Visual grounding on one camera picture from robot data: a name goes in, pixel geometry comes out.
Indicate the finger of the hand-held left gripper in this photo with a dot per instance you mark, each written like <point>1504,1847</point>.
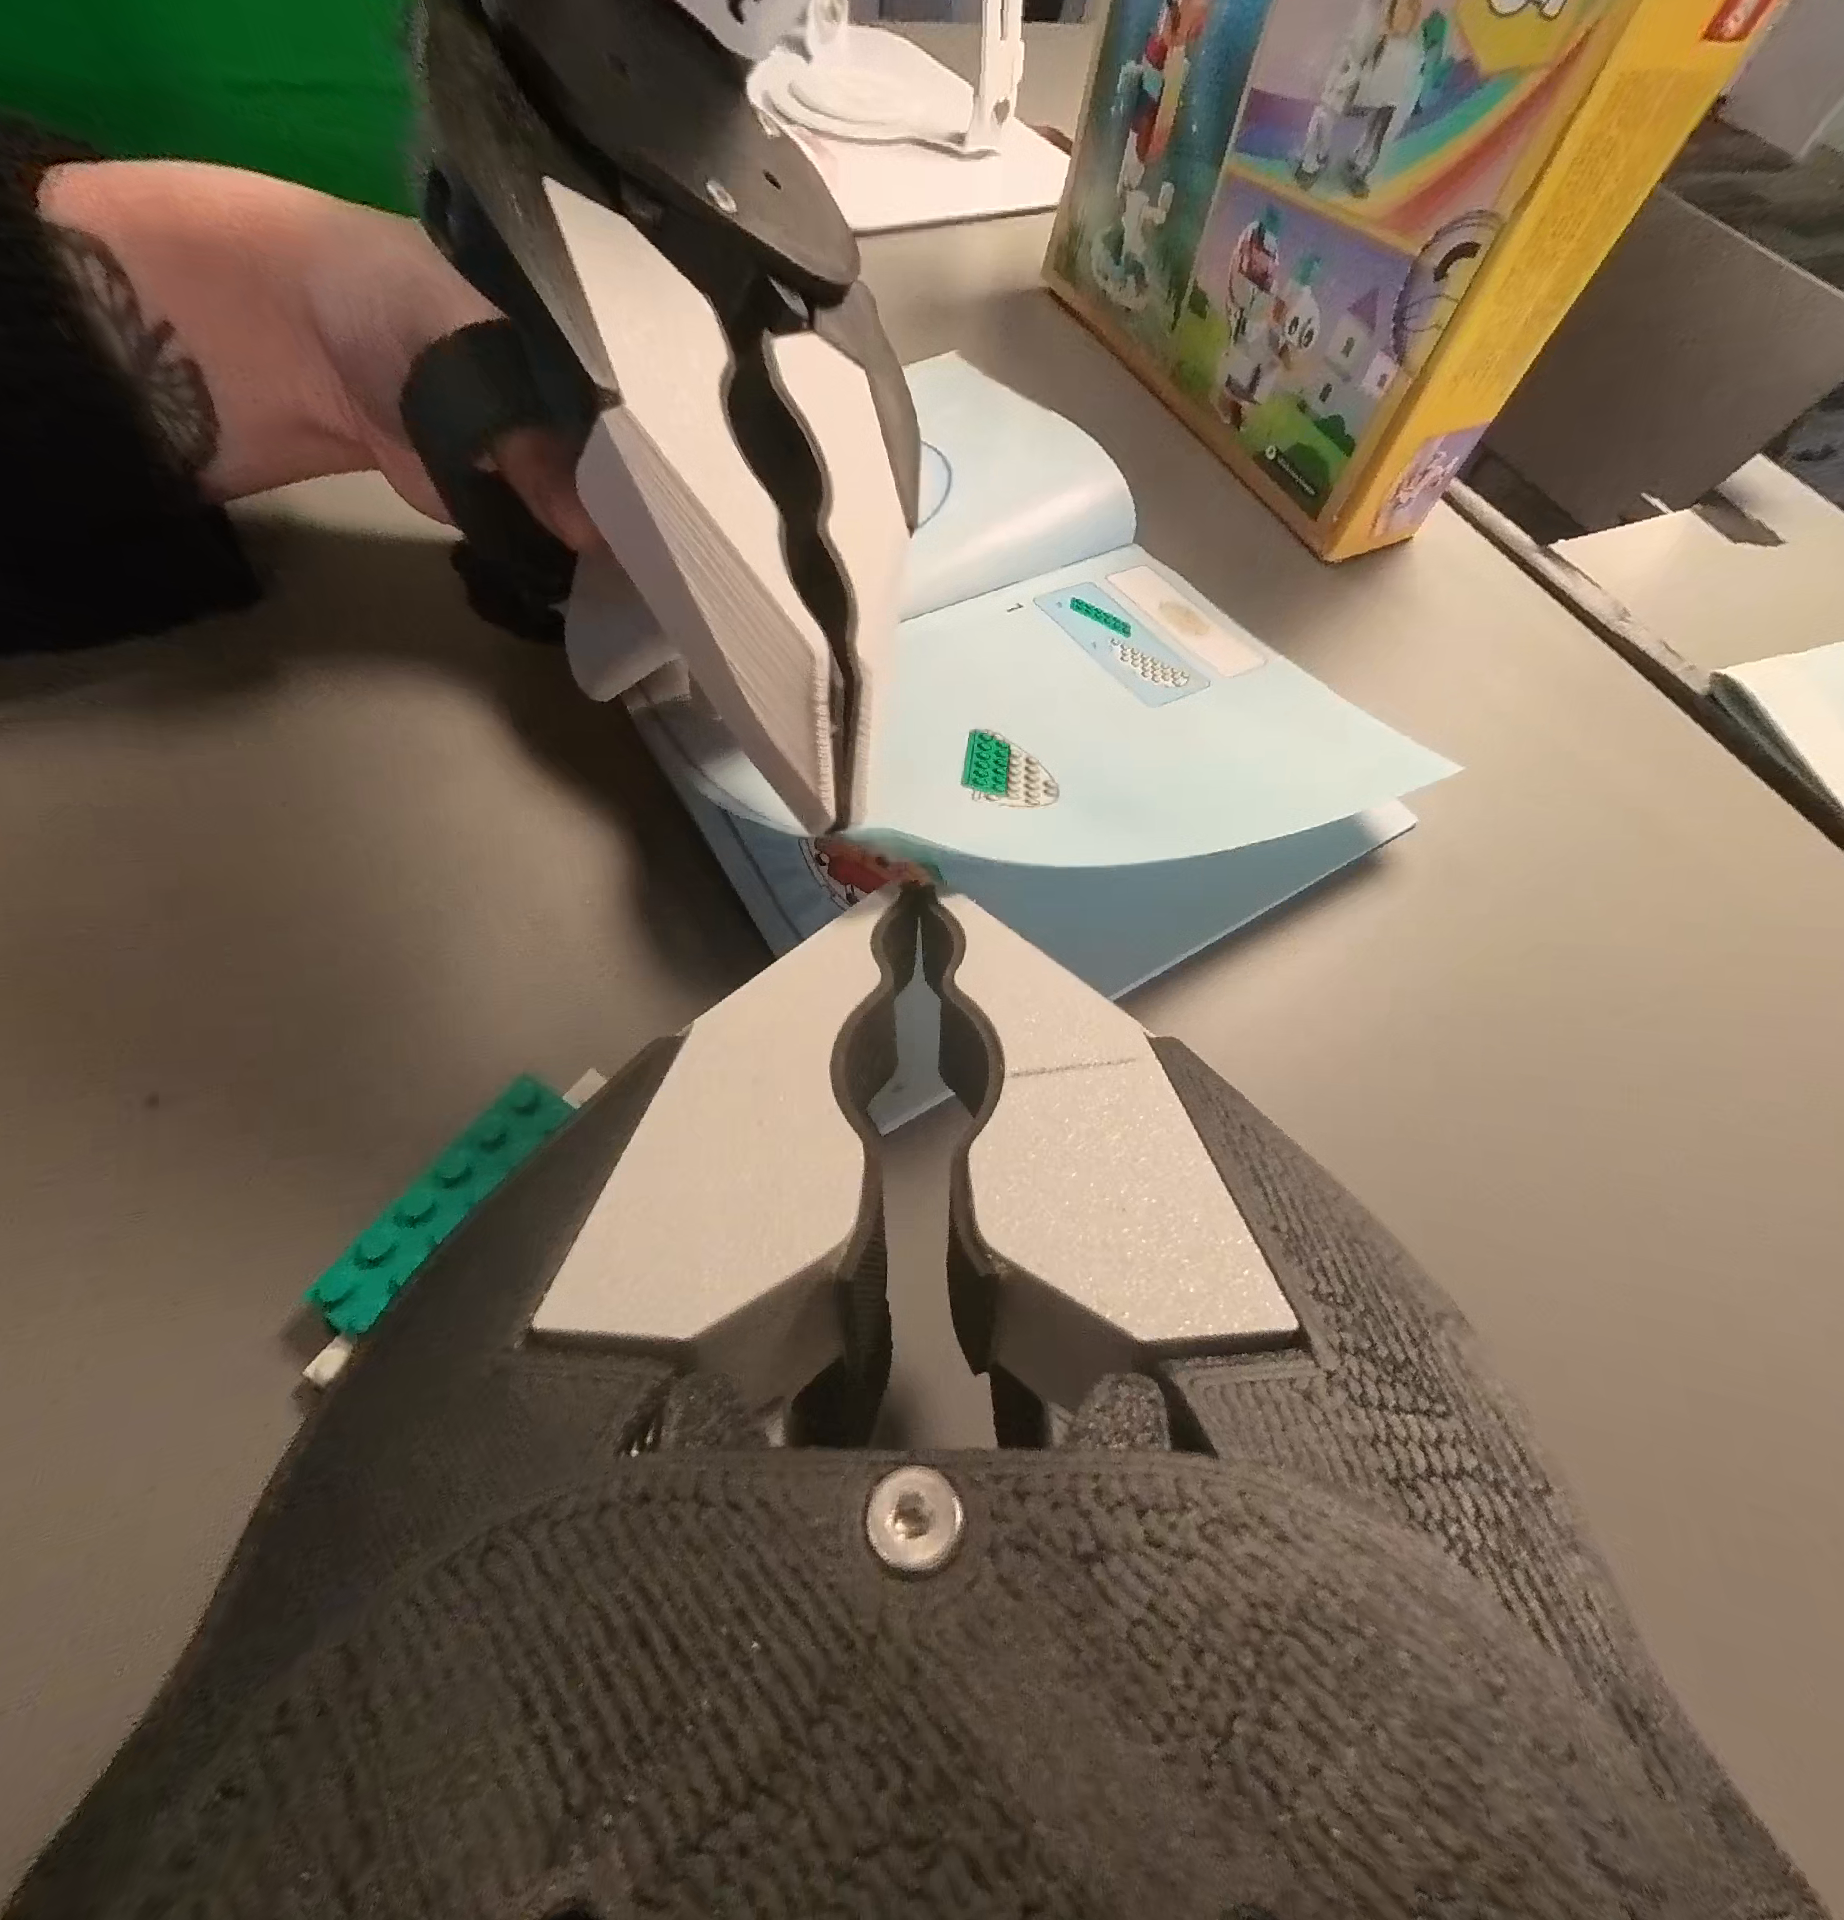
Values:
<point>861,466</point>
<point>683,496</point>

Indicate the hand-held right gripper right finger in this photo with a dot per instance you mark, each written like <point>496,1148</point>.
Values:
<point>1117,1185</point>

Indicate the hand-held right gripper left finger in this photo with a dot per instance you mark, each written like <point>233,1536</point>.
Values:
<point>712,1185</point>

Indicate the green lego plate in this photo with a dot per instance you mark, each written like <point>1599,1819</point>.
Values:
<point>441,1217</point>

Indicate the pale blue instruction booklet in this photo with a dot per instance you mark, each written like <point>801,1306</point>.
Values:
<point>1163,781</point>

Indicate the green plastic bin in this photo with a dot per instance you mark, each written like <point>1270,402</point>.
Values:
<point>188,76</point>

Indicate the white half-round lego plate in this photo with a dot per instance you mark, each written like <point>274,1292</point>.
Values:
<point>322,1362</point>

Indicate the person's left forearm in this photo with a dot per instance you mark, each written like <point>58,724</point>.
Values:
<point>52,509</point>

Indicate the yellow lego set box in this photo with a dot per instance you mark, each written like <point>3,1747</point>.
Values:
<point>1312,272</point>

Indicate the person's left hand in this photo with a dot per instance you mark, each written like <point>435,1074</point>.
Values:
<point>322,332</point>

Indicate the white stand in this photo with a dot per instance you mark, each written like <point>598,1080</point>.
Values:
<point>922,166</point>

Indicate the grey cardboard box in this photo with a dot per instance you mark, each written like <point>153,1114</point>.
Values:
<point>1658,360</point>

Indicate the open instruction booklet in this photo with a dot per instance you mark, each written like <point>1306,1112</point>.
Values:
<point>1815,719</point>

